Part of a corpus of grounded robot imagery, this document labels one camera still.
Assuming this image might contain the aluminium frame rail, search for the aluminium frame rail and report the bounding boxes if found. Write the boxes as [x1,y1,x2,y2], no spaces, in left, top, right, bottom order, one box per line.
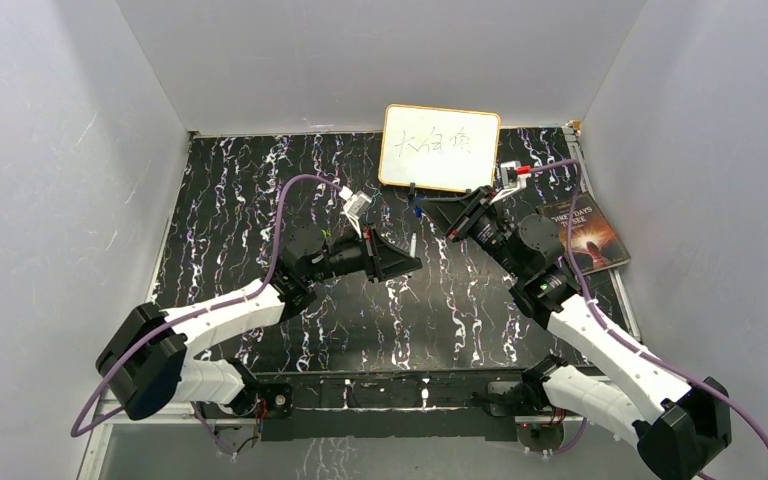
[77,374,706,480]

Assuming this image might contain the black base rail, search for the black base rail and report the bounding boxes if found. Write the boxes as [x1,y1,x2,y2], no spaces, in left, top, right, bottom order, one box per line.
[193,369,571,444]

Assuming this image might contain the dark paperback book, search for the dark paperback book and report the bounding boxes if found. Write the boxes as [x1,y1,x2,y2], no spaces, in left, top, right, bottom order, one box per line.
[537,192,631,275]

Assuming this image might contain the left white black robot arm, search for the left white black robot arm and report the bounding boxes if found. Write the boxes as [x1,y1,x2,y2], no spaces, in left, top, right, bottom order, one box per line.
[96,225,422,421]

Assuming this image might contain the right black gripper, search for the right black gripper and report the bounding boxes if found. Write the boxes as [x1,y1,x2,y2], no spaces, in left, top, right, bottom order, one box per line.
[418,186,526,278]

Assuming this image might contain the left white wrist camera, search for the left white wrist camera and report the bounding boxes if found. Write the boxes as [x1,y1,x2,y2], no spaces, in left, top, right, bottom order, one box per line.
[339,187,372,236]

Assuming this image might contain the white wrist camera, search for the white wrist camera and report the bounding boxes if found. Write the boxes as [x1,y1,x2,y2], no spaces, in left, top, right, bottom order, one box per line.
[339,187,372,236]
[492,161,532,203]

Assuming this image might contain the white board yellow frame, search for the white board yellow frame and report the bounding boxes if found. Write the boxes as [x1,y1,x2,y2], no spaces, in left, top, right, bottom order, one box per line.
[378,104,501,192]

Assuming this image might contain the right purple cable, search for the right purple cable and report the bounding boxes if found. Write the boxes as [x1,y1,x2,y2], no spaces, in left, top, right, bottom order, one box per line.
[528,158,768,480]

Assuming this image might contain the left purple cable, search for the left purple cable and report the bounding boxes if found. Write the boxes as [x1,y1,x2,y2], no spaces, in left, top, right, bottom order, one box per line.
[69,174,347,458]

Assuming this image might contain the purple cable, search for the purple cable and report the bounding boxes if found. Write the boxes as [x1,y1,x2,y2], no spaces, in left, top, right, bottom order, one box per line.
[69,174,347,458]
[528,158,768,480]

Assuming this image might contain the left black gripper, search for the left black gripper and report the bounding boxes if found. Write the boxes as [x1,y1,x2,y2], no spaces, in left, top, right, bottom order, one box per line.
[305,222,422,285]

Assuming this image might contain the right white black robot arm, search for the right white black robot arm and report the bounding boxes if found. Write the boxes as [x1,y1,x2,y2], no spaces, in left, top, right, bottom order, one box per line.
[418,187,732,479]

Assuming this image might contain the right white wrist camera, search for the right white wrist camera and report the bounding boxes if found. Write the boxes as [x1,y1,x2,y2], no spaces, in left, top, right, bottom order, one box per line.
[492,161,532,203]

